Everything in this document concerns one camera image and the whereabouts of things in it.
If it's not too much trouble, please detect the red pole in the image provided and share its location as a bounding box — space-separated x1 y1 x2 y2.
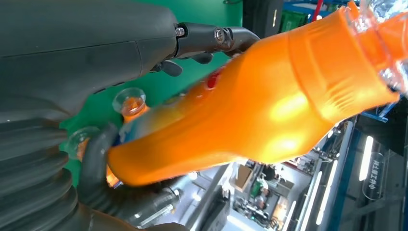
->
312 0 324 21

